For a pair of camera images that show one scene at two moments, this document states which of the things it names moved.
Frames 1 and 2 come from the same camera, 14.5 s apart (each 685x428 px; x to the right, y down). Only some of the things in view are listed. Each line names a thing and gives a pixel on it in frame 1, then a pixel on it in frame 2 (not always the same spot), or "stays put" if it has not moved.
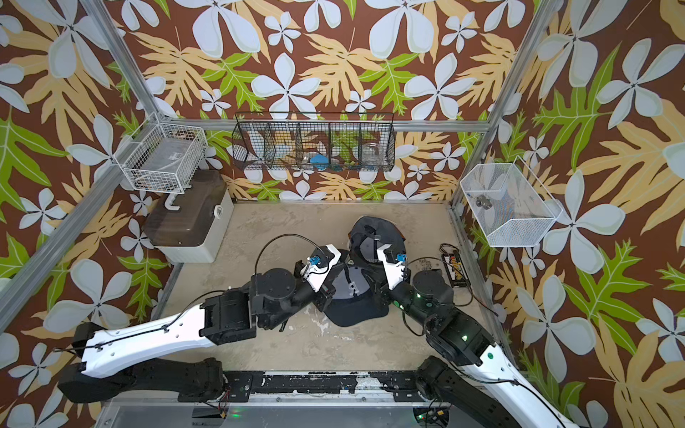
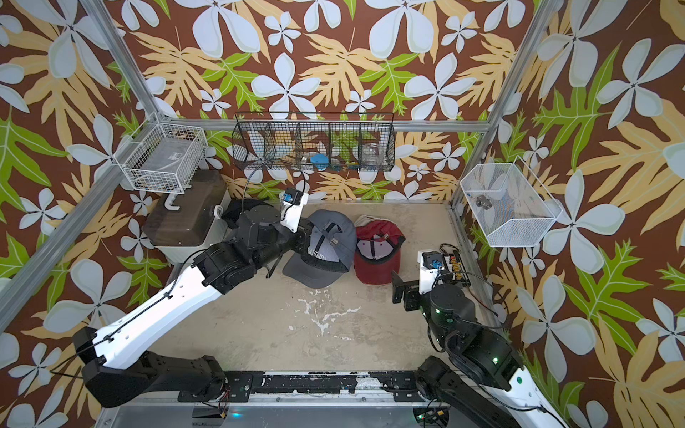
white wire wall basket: [162, 158] stays put
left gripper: [319, 283] -> [301, 232]
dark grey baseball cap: [370, 234] -> [333, 245]
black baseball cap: [357, 299] -> [234, 208]
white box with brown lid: [196, 226] stays put
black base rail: [401, 385] stays put
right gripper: [392, 279] -> [414, 291]
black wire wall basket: [314, 141] stays put
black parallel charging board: [455, 267] stays put
